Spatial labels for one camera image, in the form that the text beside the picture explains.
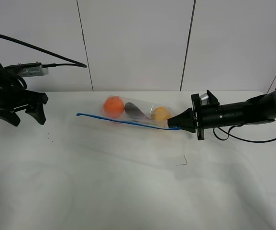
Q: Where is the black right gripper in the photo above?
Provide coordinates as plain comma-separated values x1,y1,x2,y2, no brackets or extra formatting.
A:
167,94,221,140

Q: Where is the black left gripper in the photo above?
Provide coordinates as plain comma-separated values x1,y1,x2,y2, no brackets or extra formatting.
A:
0,63,48,127

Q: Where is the clear zip bag blue seal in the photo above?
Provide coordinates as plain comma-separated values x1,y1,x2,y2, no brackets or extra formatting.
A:
77,95,180,130

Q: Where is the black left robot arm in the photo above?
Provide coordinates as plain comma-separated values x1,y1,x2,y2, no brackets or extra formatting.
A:
0,63,48,127

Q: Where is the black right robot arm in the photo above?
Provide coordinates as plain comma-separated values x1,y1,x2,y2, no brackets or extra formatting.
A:
167,88,276,140

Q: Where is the yellow pear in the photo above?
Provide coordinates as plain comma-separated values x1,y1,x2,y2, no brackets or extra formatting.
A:
151,107,172,121

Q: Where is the purple eggplant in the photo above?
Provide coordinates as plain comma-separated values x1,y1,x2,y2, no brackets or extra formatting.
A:
124,102,150,120

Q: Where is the orange fruit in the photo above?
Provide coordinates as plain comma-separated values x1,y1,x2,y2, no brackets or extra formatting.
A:
103,96,124,118

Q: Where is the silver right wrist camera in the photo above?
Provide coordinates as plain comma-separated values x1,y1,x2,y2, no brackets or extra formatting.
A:
199,90,220,105

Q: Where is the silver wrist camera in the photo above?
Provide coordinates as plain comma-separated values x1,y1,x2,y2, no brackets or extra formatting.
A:
199,90,220,105
5,62,49,78

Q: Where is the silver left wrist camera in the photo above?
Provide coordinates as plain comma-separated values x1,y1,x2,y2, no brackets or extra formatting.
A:
5,62,49,78

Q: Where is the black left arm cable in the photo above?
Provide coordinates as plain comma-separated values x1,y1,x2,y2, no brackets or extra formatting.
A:
0,30,88,69

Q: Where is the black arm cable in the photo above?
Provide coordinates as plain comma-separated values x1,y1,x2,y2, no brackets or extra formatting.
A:
213,80,276,143
0,30,88,69

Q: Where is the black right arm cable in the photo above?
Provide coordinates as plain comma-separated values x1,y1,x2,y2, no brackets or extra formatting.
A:
213,80,276,143

